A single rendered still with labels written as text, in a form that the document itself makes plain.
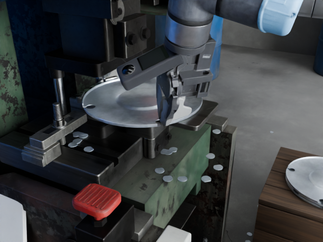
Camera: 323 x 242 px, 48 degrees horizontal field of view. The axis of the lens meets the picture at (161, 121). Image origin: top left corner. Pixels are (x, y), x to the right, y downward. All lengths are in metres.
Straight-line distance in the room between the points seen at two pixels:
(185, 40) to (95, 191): 0.29
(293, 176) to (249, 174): 0.64
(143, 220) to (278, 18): 0.44
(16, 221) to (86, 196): 0.37
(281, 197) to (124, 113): 0.69
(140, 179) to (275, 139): 1.62
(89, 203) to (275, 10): 0.40
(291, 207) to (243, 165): 0.82
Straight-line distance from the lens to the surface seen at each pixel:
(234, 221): 1.70
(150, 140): 0.86
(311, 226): 1.29
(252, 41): 4.23
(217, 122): 1.08
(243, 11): 0.54
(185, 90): 0.67
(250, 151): 2.19
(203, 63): 0.65
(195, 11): 0.56
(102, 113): 0.82
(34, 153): 0.81
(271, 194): 1.30
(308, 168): 1.44
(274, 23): 0.54
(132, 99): 0.86
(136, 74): 0.62
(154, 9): 1.18
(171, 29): 0.59
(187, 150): 0.93
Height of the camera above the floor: 1.14
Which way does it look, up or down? 28 degrees down
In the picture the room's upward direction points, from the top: straight up
